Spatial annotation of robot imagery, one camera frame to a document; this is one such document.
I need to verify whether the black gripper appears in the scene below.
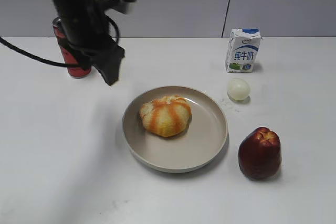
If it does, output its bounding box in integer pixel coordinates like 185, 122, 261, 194
54, 0, 124, 86

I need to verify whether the orange striped croissant bread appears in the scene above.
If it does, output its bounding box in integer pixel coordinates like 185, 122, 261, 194
139, 95, 192, 137

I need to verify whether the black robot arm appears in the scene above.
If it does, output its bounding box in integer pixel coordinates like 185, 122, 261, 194
52, 0, 124, 86

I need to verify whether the beige round plate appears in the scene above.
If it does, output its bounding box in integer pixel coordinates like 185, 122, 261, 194
122, 86, 228, 173

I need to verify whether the red soda can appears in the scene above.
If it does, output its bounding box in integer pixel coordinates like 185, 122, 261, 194
52, 17, 91, 78

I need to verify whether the white egg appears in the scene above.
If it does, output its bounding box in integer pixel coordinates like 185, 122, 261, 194
227, 78, 250, 101

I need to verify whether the white blue milk carton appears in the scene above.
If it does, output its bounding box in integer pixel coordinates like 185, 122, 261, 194
225, 28, 262, 73

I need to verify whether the dark red wax apple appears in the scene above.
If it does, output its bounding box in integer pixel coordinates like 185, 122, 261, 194
238, 127, 281, 180

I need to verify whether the black cable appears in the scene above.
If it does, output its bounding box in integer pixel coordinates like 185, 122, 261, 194
0, 14, 121, 68

